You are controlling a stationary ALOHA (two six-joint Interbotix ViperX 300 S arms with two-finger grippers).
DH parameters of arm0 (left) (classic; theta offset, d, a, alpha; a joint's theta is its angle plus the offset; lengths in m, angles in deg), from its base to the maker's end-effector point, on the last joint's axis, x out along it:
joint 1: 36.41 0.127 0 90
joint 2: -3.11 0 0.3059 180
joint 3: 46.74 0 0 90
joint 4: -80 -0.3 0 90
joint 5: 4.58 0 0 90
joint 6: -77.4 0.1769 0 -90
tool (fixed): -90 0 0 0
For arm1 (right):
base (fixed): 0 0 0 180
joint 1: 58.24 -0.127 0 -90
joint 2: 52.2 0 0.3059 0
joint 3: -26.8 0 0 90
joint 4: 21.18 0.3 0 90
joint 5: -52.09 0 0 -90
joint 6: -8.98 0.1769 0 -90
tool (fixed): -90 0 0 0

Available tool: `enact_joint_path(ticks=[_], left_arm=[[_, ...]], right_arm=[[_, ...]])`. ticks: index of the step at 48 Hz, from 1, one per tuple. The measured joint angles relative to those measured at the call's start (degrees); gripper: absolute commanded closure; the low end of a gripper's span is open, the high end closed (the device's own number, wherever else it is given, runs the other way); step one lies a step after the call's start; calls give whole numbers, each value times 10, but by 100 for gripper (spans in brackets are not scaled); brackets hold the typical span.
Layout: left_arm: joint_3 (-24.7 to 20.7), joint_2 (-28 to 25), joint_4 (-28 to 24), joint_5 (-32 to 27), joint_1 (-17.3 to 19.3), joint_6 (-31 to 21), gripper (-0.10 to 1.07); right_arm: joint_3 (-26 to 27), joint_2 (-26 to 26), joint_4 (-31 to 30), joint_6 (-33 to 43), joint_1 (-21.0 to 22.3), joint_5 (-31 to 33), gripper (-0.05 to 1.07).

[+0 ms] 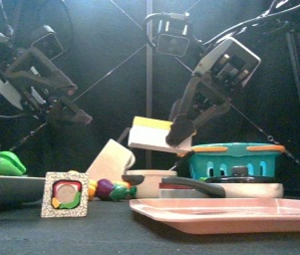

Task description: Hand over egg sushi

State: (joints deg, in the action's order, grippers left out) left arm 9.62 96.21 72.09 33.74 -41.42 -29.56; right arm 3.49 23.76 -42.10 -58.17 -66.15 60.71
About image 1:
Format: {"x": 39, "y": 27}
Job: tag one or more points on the toy egg sushi yellow white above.
{"x": 150, "y": 134}

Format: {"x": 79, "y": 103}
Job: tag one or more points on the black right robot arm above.
{"x": 263, "y": 18}

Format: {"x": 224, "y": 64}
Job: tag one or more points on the white toy pot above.
{"x": 150, "y": 184}

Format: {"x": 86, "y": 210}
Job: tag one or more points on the black pan lid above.
{"x": 240, "y": 176}

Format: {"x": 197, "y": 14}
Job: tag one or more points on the green toy pepper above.
{"x": 10, "y": 164}

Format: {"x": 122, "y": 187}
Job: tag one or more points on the green toy vegetable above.
{"x": 122, "y": 192}

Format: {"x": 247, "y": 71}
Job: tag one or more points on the orange yellow toy vegetable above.
{"x": 91, "y": 189}

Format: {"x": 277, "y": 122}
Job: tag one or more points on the purple toy eggplant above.
{"x": 105, "y": 188}

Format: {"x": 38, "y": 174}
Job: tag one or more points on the pink plastic tray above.
{"x": 228, "y": 212}

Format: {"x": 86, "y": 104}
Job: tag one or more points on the grey tray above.
{"x": 6, "y": 189}

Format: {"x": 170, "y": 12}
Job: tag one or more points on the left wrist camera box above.
{"x": 46, "y": 42}

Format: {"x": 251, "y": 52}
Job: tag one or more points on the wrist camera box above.
{"x": 46, "y": 42}
{"x": 170, "y": 36}

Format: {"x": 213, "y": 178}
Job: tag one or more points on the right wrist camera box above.
{"x": 170, "y": 36}

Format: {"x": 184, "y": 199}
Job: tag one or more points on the vertical metal frame pole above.
{"x": 149, "y": 83}

